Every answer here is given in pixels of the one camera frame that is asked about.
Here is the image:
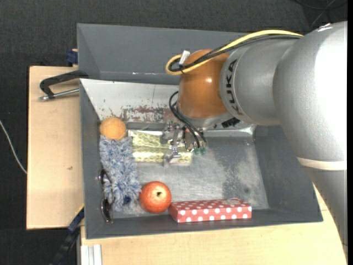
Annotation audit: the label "grey metal bin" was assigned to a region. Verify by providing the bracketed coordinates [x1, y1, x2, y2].
[76, 23, 324, 240]

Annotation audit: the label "blue and white fluffy cloth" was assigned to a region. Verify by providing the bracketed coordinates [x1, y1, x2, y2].
[99, 135, 143, 213]

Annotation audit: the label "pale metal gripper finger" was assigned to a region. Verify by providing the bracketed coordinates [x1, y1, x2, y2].
[160, 131, 177, 145]
[162, 147, 181, 167]

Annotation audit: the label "orange fuzzy ball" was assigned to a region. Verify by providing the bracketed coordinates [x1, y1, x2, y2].
[99, 116, 128, 141]

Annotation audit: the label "red white-dotted box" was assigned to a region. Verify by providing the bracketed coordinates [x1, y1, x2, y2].
[168, 198, 253, 224]

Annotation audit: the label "red apple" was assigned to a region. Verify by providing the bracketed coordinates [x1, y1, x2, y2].
[138, 181, 173, 214]

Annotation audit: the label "pale brown flat board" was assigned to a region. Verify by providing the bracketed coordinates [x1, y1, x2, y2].
[26, 66, 86, 230]

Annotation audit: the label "dark sunglasses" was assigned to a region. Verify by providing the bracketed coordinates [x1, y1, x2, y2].
[98, 168, 115, 224]

